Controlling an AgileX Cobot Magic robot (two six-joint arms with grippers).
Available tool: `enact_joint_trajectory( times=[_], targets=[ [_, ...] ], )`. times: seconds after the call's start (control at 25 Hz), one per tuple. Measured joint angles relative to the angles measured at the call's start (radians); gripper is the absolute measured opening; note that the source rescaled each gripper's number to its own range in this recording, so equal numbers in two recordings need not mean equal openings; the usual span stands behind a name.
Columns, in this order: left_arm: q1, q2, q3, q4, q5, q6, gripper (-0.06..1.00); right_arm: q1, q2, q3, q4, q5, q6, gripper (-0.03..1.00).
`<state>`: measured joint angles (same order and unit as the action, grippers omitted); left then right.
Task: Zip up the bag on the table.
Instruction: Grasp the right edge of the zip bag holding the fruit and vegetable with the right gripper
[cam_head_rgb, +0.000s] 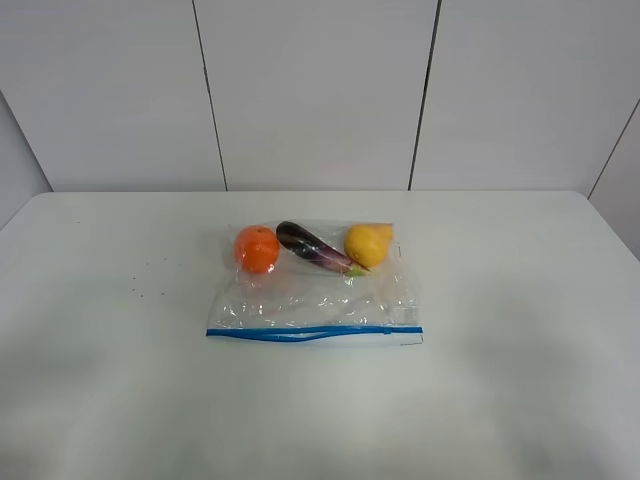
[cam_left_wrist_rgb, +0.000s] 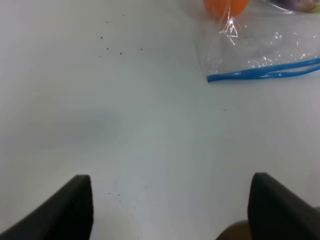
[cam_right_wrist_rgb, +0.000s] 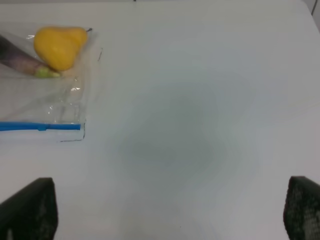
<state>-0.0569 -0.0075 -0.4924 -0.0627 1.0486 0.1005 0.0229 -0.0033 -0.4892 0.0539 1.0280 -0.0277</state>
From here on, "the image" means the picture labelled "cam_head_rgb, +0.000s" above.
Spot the orange fruit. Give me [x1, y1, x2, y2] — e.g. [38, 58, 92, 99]
[233, 225, 280, 274]

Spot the purple eggplant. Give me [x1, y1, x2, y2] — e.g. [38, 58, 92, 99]
[276, 221, 352, 274]

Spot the clear zip bag blue zipper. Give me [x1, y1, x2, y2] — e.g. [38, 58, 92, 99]
[206, 220, 424, 345]

